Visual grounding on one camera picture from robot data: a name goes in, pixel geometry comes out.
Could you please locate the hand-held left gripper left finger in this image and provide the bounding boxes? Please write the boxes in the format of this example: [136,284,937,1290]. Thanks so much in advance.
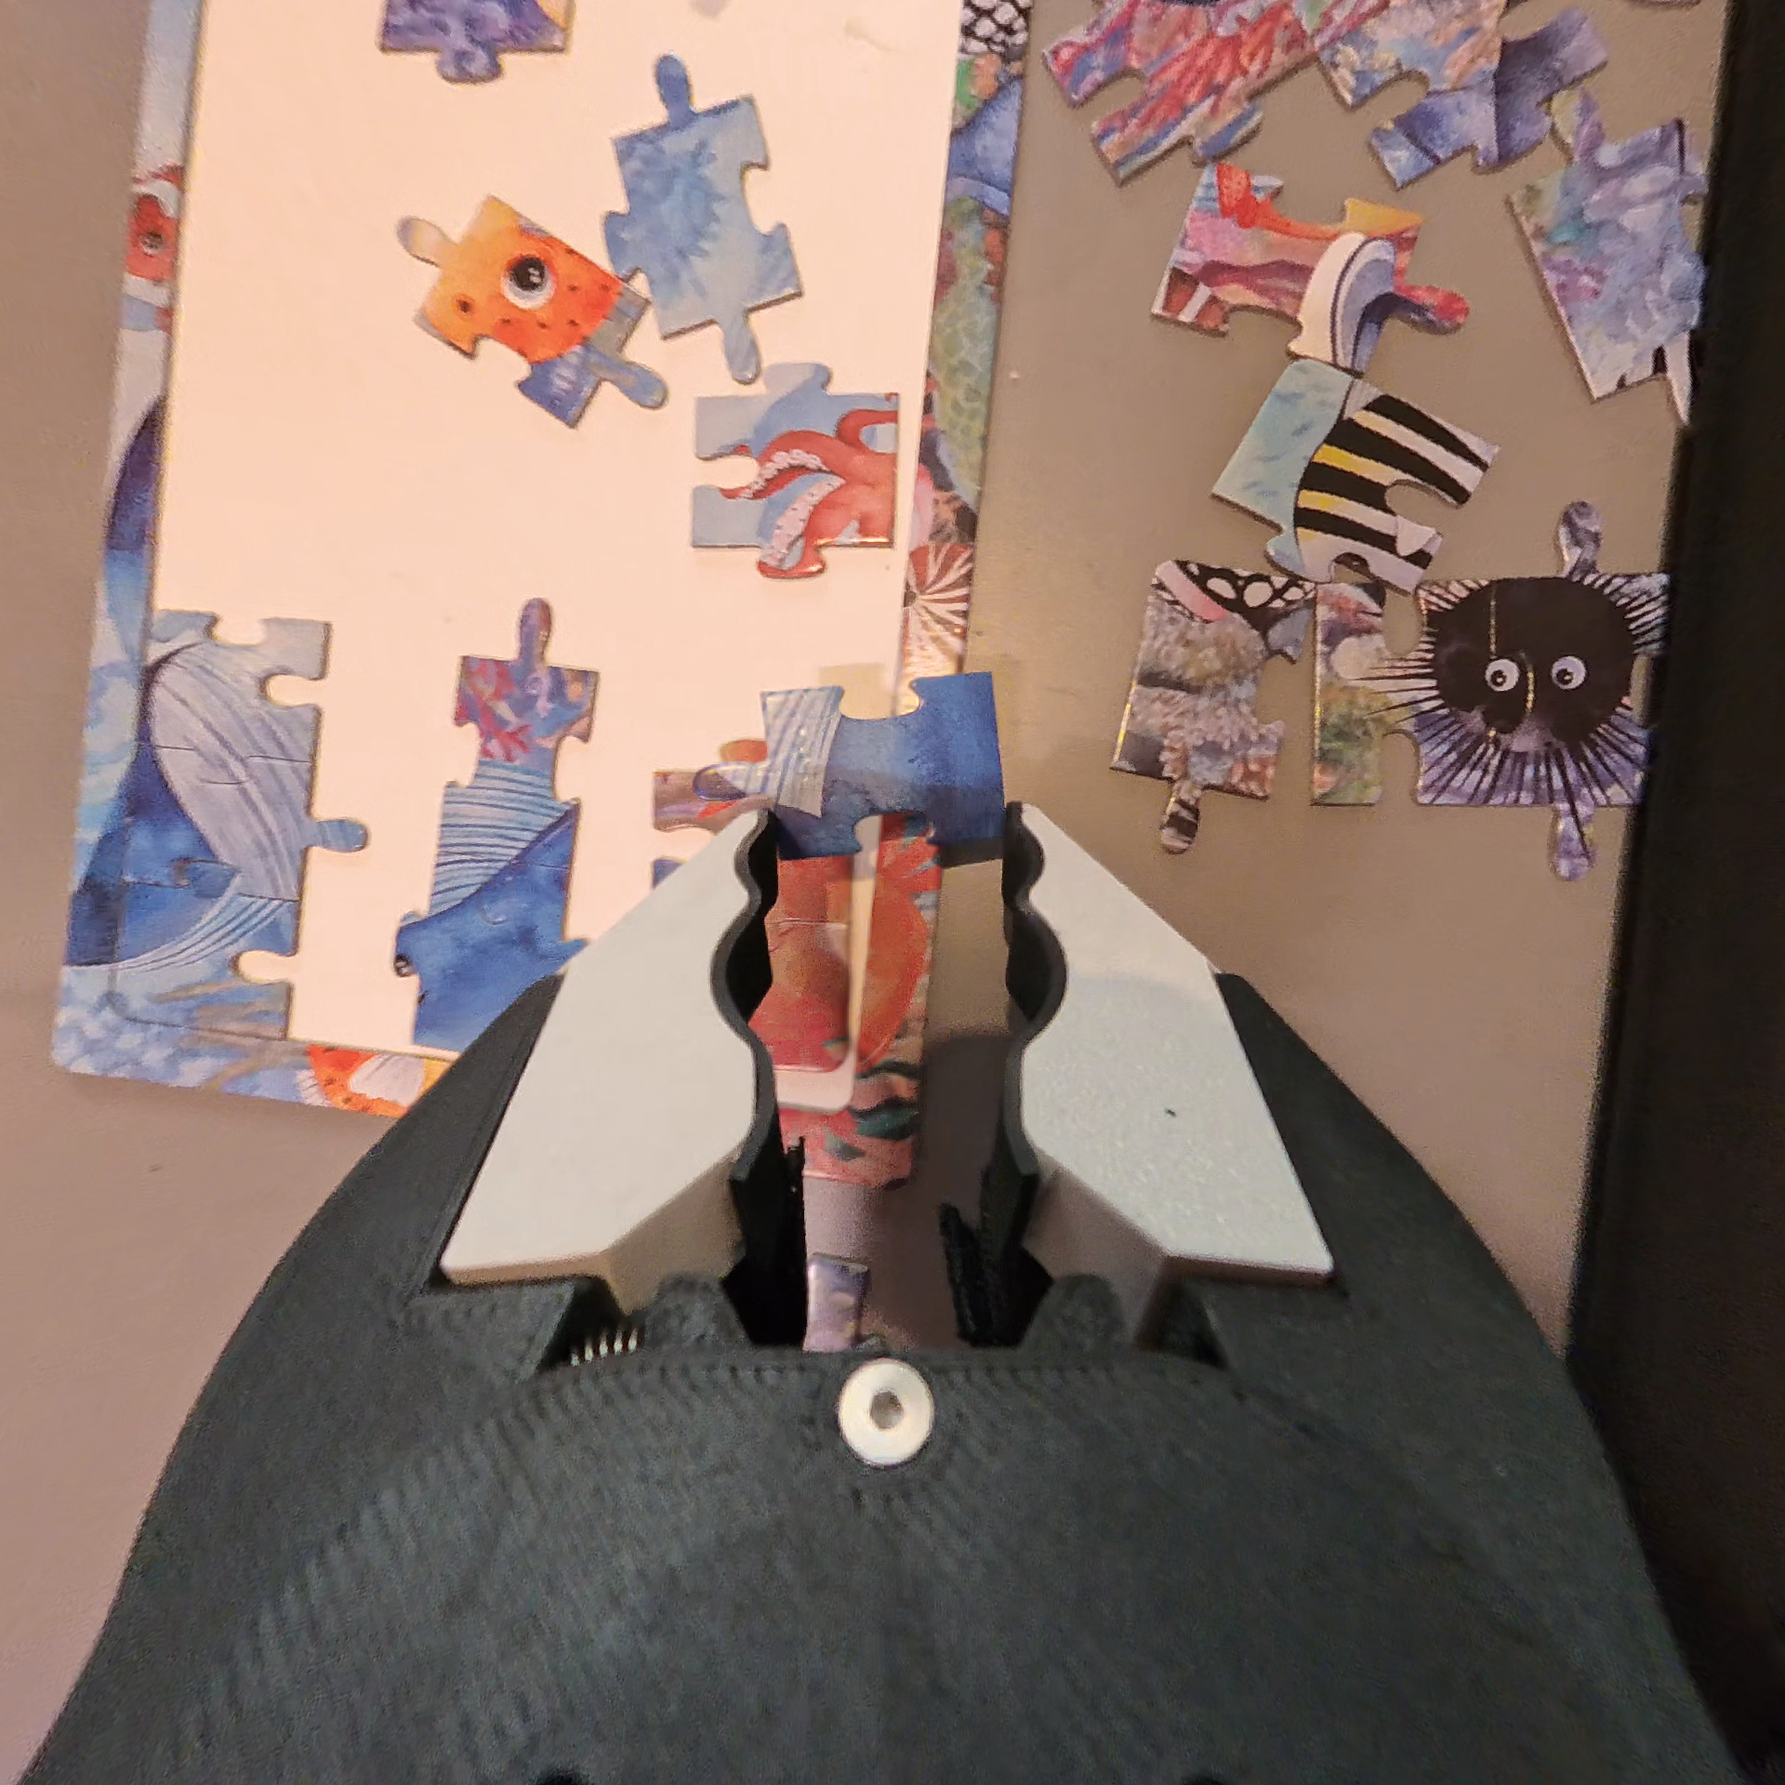
[443,809,808,1341]

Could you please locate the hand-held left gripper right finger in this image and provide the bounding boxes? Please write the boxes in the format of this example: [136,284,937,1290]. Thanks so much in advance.
[938,804,1339,1341]

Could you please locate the dark blue whale face piece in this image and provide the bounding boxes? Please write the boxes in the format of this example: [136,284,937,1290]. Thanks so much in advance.
[391,801,587,1055]

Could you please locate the joined orange crab puzzle pieces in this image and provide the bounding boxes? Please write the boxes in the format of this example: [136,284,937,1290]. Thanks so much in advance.
[653,735,927,1103]

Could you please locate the blue striped coral puzzle piece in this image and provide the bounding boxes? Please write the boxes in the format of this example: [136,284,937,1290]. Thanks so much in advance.
[446,601,603,842]

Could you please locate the blue white-striped puzzle piece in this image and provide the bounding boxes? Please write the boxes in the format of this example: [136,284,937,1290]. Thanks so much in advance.
[761,673,1008,860]

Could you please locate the red octopus puzzle piece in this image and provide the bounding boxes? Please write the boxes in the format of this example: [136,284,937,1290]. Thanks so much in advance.
[692,363,900,576]

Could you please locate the ocean jigsaw puzzle frame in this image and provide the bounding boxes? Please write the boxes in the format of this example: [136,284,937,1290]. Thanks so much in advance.
[50,0,1030,1187]

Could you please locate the orange pufferfish puzzle piece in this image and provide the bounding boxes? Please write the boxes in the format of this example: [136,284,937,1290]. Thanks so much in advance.
[403,194,670,431]

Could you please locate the purple white-patch puzzle piece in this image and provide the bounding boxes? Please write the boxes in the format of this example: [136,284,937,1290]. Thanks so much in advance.
[802,1250,872,1356]

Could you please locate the black white spotted puzzle piece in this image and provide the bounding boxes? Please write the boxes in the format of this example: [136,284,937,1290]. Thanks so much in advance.
[1108,562,1312,853]

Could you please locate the green grey urchin-spine puzzle piece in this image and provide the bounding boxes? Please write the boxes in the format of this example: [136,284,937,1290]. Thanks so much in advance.
[1311,584,1420,809]

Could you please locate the joined blue whale puzzle pieces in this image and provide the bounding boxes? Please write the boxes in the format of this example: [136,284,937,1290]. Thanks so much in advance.
[60,606,369,1041]

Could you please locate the black urchin eye puzzle piece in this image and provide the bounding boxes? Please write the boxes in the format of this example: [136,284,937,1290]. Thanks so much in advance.
[1412,504,1669,880]

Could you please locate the dark perforated panel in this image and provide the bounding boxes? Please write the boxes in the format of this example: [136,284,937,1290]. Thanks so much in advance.
[1567,0,1785,1547]

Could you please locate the yellow black striped fish piece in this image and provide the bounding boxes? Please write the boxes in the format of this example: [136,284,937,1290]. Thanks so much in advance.
[1210,359,1504,589]

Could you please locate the red coral white wave piece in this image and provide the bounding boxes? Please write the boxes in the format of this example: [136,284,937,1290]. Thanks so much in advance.
[1154,166,1467,366]

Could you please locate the light blue splash puzzle piece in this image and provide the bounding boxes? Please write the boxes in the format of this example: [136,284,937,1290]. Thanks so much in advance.
[603,57,802,385]

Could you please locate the lavender zebra-tab puzzle piece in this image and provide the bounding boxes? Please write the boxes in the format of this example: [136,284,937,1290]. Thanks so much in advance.
[1505,89,1709,421]

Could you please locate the joined coral reef puzzle pieces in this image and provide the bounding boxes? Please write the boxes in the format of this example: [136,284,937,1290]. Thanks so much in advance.
[1040,0,1611,185]

